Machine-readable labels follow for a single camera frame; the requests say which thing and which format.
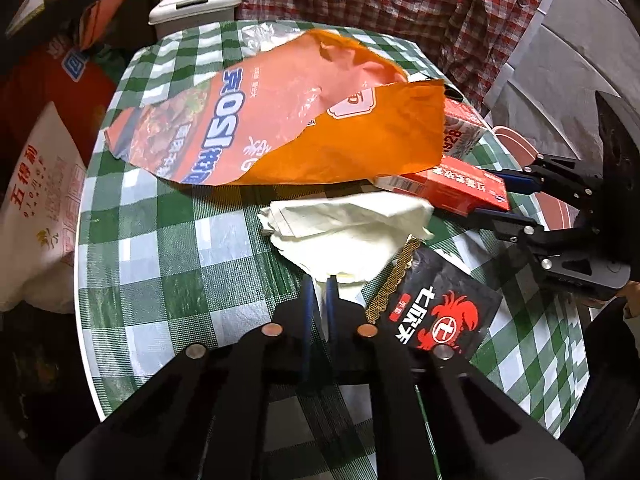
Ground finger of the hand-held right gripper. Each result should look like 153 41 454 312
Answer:
467 207 632 301
487 152 603 208

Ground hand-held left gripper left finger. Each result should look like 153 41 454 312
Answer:
55 274 321 480

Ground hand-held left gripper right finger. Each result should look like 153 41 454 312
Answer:
325 276 586 480

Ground pink waste bin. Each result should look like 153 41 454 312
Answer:
492 125 581 231

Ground red cardboard box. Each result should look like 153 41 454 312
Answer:
375 155 511 217

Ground red and white carton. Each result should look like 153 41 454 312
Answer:
441 97 490 160

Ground white tissue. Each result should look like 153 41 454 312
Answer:
257 191 436 343

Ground black crab print packet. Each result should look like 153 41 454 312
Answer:
367 235 503 361

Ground orange snack bag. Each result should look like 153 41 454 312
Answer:
104 27 446 187

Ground grey quilted cover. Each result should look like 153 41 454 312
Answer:
482 0 640 161

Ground green checked tablecloth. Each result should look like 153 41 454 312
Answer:
74 20 588 436

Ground red plaid cloth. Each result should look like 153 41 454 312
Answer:
170 0 551 116

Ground crumpled clear plastic wrapper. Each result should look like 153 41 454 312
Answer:
240 20 311 58

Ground white printed sack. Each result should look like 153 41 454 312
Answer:
0 101 88 313

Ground green plastic bag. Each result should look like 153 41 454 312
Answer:
94 45 132 86

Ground white lidded bin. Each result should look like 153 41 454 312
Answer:
149 0 243 41

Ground red plastic bag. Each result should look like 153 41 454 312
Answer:
0 35 118 171

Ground pink paper sheet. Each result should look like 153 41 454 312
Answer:
80 0 137 50

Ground printed cardboard box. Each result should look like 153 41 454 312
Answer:
5 0 47 37

